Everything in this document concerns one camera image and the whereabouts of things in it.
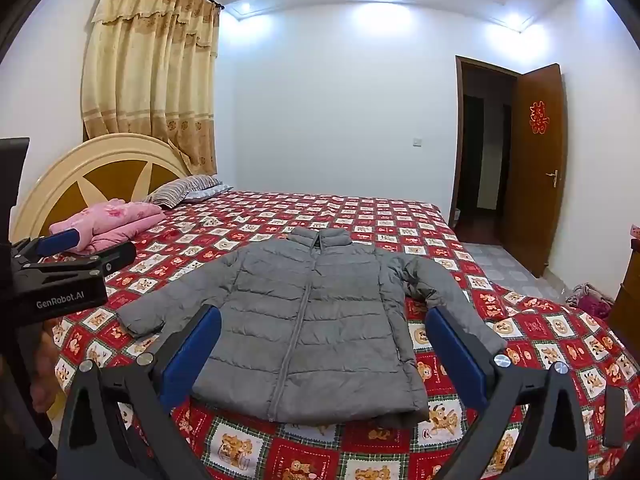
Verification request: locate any dark wooden door frame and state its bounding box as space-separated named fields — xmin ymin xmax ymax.
xmin=450 ymin=55 xmax=526 ymax=246

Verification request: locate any brown wooden cabinet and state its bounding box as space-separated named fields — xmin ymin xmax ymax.
xmin=607 ymin=237 xmax=640 ymax=356

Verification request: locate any red paper door decoration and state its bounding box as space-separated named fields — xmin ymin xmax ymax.
xmin=529 ymin=101 xmax=550 ymax=135

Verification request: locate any yellow patterned curtain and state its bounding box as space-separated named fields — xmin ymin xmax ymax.
xmin=81 ymin=0 xmax=221 ymax=176

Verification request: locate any grey puffer jacket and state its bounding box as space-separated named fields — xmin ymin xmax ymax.
xmin=116 ymin=226 xmax=507 ymax=428

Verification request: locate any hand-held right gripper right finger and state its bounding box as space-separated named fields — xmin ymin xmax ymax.
xmin=425 ymin=306 xmax=626 ymax=480

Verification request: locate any cream wooden headboard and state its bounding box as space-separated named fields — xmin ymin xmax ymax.
xmin=10 ymin=132 xmax=201 ymax=246

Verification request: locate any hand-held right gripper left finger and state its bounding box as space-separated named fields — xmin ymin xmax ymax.
xmin=57 ymin=304 xmax=223 ymax=480

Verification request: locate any pink crumpled cloth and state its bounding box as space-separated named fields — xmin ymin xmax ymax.
xmin=565 ymin=282 xmax=615 ymax=318

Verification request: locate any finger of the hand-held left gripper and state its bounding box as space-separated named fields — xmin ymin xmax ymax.
xmin=10 ymin=227 xmax=84 ymax=261
xmin=15 ymin=241 xmax=137 ymax=281

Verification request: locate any brown wooden door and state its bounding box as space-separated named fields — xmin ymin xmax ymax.
xmin=502 ymin=63 xmax=563 ymax=278

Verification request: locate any pink folded blanket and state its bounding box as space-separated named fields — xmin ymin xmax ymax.
xmin=48 ymin=198 xmax=167 ymax=255

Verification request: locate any light blue patterned pillow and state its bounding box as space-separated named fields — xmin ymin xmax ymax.
xmin=182 ymin=183 xmax=235 ymax=204

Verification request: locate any person's left hand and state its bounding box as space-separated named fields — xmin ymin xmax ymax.
xmin=29 ymin=322 xmax=58 ymax=413

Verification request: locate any red printed bedsheet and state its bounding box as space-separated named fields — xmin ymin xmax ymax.
xmin=37 ymin=187 xmax=640 ymax=480

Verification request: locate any grey knitted cloth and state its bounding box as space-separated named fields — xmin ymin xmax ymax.
xmin=145 ymin=174 xmax=223 ymax=208

